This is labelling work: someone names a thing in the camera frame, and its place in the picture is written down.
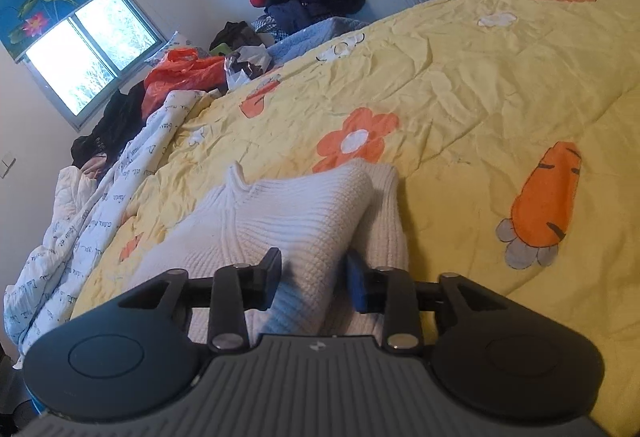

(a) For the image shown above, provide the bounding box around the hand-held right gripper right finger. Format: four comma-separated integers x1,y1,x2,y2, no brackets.
346,250,508,351

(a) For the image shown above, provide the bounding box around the orange plastic bag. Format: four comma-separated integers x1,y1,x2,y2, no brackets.
142,48,227,118

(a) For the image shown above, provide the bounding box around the black garment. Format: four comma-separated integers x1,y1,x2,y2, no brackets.
71,82,151,172

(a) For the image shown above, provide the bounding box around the light blue blanket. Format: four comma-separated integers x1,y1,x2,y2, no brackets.
267,16,371,62

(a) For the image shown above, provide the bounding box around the dark olive bag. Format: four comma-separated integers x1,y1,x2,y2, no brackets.
209,21,271,54

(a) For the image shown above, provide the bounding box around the yellow carrot print quilt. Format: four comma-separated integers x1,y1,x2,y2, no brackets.
70,0,640,418

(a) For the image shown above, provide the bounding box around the sliding glass window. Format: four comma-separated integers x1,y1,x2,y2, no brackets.
23,0,167,132

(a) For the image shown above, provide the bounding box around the white script print quilt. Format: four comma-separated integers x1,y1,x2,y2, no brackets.
2,90,213,358

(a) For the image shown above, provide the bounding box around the white knit sweater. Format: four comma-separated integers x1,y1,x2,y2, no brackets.
120,159,410,347

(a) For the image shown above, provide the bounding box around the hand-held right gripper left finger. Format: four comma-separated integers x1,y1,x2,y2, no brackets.
118,247,283,351

